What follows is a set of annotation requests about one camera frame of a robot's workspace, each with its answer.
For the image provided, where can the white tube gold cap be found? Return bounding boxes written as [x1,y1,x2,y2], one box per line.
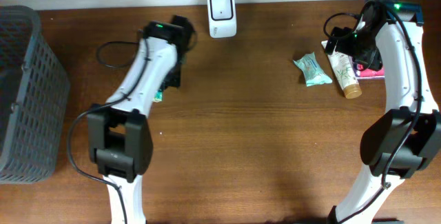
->
[327,50,362,99]

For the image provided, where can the red purple tissue pack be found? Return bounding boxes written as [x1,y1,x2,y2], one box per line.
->
[351,59,384,80]

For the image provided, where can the teal wipes packet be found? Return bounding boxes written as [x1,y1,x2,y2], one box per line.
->
[293,52,333,87]

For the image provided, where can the teal tissue pack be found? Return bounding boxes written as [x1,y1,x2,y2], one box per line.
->
[153,90,163,103]

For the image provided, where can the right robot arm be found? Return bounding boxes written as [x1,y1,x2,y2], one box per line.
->
[323,0,440,223]

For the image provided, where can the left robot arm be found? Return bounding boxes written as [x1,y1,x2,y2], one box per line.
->
[87,15,196,223]

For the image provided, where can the white barcode scanner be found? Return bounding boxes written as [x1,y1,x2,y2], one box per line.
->
[207,0,237,39]

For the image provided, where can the grey plastic basket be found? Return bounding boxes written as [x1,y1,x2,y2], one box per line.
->
[1,6,70,185]

